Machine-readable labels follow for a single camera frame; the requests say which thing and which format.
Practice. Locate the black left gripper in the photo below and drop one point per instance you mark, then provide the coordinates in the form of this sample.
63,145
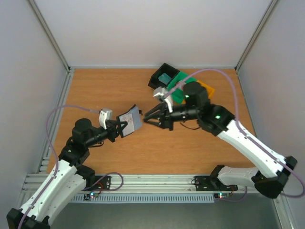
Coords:
114,131

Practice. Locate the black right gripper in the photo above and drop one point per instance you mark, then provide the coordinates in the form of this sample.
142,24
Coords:
167,118

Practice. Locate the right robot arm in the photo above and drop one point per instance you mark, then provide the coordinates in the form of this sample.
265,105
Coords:
271,170

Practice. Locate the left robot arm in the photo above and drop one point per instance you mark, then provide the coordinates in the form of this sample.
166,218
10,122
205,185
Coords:
68,177

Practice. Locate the teal card stack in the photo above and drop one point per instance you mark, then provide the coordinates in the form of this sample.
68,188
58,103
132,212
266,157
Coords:
164,78

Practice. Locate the black plastic bin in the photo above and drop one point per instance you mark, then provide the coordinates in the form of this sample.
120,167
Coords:
164,68

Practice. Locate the yellow plastic bin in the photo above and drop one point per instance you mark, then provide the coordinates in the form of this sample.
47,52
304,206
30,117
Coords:
207,89

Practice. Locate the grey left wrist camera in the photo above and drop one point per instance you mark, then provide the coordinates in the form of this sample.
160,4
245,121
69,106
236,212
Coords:
104,115

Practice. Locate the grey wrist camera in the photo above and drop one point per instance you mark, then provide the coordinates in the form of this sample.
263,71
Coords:
160,94
104,115

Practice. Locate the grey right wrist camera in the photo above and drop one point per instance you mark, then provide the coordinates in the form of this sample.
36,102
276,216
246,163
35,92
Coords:
160,94

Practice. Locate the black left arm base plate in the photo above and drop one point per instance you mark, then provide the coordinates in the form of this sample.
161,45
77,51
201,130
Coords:
100,182

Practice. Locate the aluminium front rail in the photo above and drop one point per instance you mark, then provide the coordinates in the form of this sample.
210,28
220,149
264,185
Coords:
137,183

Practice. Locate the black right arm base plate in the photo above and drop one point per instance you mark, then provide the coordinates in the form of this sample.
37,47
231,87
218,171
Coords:
205,183

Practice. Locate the white slotted cable duct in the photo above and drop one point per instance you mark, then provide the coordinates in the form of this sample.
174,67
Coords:
144,198

